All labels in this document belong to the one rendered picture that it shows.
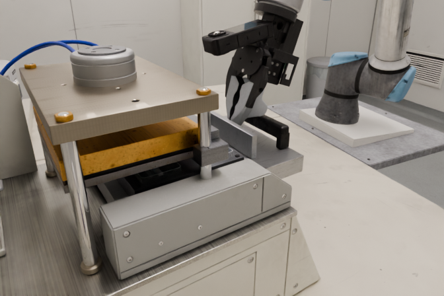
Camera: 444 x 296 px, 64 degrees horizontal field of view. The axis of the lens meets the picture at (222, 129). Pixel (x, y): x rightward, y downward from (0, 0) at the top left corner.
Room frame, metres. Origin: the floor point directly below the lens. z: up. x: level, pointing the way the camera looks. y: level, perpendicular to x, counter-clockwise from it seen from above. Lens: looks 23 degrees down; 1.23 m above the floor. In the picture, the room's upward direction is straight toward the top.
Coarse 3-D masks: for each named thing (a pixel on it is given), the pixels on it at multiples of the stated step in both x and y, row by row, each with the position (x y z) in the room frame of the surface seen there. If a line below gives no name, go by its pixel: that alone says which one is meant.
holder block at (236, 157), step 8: (184, 160) 0.44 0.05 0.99; (192, 160) 0.44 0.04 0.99; (224, 160) 0.44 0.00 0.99; (232, 160) 0.44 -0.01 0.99; (240, 160) 0.45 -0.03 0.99; (184, 168) 0.42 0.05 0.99; (192, 168) 0.42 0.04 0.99; (128, 176) 0.40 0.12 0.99; (176, 176) 0.40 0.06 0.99; (184, 176) 0.40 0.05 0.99; (120, 184) 0.41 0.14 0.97; (128, 184) 0.38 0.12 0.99; (136, 184) 0.38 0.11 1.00; (144, 184) 0.38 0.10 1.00; (152, 184) 0.38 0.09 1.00; (160, 184) 0.38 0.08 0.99; (128, 192) 0.38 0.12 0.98; (136, 192) 0.36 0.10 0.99
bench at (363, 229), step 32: (224, 96) 1.50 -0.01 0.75; (32, 128) 1.14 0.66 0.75; (256, 128) 1.14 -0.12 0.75; (320, 160) 0.90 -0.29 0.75; (352, 160) 0.90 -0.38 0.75; (320, 192) 0.73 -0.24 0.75; (352, 192) 0.73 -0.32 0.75; (384, 192) 0.73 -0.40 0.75; (320, 224) 0.61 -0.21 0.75; (352, 224) 0.61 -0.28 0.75; (384, 224) 0.61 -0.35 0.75; (416, 224) 0.61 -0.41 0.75; (320, 256) 0.52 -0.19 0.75; (352, 256) 0.52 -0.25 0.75; (384, 256) 0.52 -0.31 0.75; (416, 256) 0.52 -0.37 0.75; (320, 288) 0.44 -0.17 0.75; (352, 288) 0.44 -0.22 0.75; (384, 288) 0.44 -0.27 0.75; (416, 288) 0.44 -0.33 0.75
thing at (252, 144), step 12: (216, 120) 0.58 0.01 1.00; (228, 120) 0.56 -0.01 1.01; (228, 132) 0.55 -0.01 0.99; (240, 132) 0.52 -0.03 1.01; (252, 132) 0.60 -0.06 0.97; (240, 144) 0.51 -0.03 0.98; (252, 144) 0.49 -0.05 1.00; (264, 144) 0.55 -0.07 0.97; (252, 156) 0.49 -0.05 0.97; (264, 156) 0.50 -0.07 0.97; (276, 156) 0.50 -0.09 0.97; (288, 156) 0.50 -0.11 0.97; (300, 156) 0.50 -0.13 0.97; (276, 168) 0.47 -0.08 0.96; (288, 168) 0.49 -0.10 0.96; (300, 168) 0.50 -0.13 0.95; (108, 192) 0.40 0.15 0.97; (120, 192) 0.40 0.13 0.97
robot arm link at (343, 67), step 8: (336, 56) 1.15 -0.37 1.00; (344, 56) 1.13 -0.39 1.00; (352, 56) 1.12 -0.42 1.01; (360, 56) 1.12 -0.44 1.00; (336, 64) 1.14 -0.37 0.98; (344, 64) 1.13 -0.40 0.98; (352, 64) 1.12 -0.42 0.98; (360, 64) 1.11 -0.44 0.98; (328, 72) 1.18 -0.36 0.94; (336, 72) 1.14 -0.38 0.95; (344, 72) 1.12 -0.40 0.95; (352, 72) 1.11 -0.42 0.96; (360, 72) 1.09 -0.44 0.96; (328, 80) 1.16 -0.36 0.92; (336, 80) 1.14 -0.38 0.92; (344, 80) 1.12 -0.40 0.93; (352, 80) 1.10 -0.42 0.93; (328, 88) 1.16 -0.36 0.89; (336, 88) 1.13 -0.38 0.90; (344, 88) 1.12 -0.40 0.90; (352, 88) 1.11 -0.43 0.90
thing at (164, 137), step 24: (168, 120) 0.43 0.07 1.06; (48, 144) 0.38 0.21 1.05; (96, 144) 0.36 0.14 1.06; (120, 144) 0.36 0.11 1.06; (144, 144) 0.37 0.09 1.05; (168, 144) 0.39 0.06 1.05; (192, 144) 0.40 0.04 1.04; (96, 168) 0.34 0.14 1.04; (120, 168) 0.36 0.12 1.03; (144, 168) 0.37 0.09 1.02
